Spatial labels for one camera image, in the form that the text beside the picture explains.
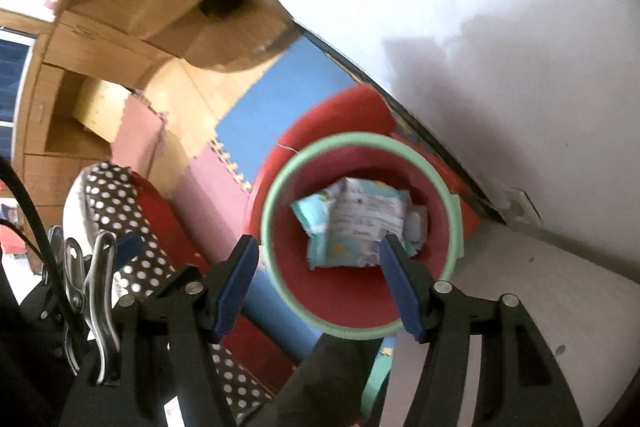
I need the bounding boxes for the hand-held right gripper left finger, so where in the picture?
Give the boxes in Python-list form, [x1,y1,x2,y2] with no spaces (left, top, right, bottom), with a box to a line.
[60,234,260,427]

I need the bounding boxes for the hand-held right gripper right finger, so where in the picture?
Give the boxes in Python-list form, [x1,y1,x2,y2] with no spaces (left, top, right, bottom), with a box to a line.
[379,234,583,427]

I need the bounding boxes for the red bin with green rim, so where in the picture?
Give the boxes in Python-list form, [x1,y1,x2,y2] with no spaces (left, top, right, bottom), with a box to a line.
[245,84,482,340]

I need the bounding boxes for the teal printed wipes packet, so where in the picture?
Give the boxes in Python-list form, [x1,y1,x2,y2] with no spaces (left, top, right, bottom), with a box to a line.
[290,177,426,270]

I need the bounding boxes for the small white pouch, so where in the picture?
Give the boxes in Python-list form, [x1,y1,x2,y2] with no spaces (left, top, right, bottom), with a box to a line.
[405,204,429,244]

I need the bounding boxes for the pink foam mat tile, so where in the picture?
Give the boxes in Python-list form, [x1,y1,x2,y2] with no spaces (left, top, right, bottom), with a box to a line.
[110,94,256,228]

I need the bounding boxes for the person's dark trouser leg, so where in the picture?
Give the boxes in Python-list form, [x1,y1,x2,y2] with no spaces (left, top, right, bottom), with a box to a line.
[245,332,388,427]

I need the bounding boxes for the metal spring clip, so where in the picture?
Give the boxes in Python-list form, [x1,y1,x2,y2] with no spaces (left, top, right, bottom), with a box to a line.
[44,227,123,385]

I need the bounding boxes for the brown polka dot cloth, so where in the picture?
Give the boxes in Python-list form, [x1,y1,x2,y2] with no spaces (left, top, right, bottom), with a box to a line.
[80,162,273,423]

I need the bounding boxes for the blue foam mat tile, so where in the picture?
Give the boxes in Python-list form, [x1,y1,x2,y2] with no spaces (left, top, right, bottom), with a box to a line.
[214,34,368,360]

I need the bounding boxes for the window blind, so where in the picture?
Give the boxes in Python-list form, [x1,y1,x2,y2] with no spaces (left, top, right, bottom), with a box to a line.
[0,27,36,128]

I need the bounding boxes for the white wall socket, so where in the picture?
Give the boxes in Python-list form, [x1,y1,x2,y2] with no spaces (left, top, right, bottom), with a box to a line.
[500,188,545,225]

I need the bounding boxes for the black cable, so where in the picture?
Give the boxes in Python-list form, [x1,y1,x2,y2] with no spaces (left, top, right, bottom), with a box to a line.
[0,157,76,343]

